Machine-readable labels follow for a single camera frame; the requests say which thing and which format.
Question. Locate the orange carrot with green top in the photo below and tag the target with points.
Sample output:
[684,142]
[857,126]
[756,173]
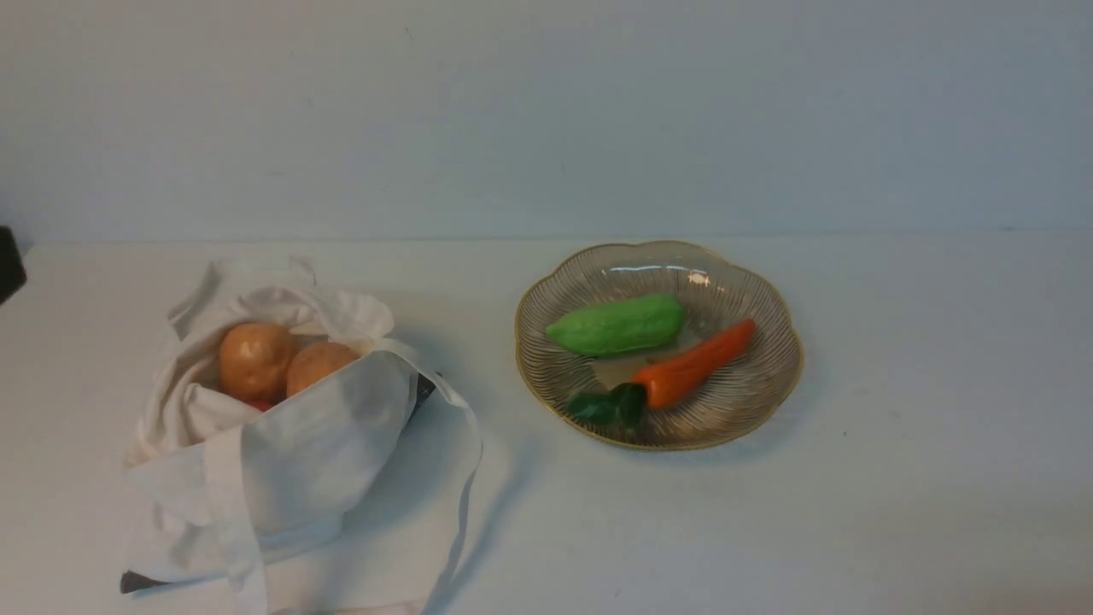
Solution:
[660,386]

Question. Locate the white cloth tote bag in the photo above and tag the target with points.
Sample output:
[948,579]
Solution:
[233,488]

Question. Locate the green cucumber vegetable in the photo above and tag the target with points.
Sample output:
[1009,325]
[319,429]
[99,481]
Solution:
[621,327]

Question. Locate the ribbed glass plate gold rim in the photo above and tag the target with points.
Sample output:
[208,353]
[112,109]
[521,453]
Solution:
[733,401]

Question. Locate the right brown potato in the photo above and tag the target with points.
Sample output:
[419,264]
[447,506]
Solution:
[316,362]

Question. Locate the brown potato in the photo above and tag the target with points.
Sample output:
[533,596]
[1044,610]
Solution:
[254,361]
[316,362]

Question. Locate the left brown potato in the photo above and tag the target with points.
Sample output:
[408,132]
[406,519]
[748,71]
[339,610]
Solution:
[254,361]

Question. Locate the dark object at left edge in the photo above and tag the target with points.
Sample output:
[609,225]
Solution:
[13,275]

